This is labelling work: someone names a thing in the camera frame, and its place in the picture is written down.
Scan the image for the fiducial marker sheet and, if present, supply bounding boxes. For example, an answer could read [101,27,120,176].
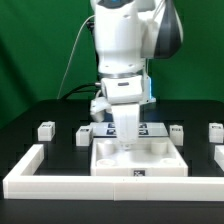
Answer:
[90,122,168,137]

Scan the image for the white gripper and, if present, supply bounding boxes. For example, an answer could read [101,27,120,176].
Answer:
[90,75,143,149]

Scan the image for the black cables at base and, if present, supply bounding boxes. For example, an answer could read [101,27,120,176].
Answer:
[59,83,102,102]

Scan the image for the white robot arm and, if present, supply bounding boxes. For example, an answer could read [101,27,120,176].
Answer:
[90,0,183,148]

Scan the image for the white square tabletop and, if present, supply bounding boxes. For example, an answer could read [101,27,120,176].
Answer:
[90,137,188,177]

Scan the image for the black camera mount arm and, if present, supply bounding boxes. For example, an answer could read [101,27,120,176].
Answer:
[86,20,95,35]

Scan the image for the white U-shaped fence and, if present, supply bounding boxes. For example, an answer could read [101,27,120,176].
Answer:
[3,144,224,201]

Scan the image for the white cable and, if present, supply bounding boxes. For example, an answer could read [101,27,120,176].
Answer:
[56,14,96,100]

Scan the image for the white obstacle block right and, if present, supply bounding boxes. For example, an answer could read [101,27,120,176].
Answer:
[214,145,224,172]

